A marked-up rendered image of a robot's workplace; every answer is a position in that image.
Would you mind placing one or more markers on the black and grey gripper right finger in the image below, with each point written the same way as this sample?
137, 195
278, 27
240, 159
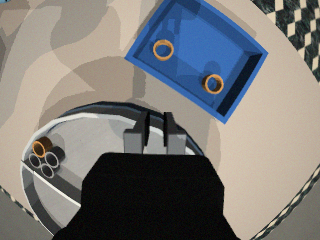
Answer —
174, 139

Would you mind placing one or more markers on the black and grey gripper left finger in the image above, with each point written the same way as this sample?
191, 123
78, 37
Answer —
135, 139

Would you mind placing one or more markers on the blue plastic crate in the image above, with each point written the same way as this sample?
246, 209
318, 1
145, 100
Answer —
205, 41

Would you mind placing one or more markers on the bronze bushing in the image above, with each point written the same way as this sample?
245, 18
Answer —
163, 42
218, 80
41, 146

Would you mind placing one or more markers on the grey metal ring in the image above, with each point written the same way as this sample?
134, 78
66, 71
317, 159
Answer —
48, 171
58, 154
34, 160

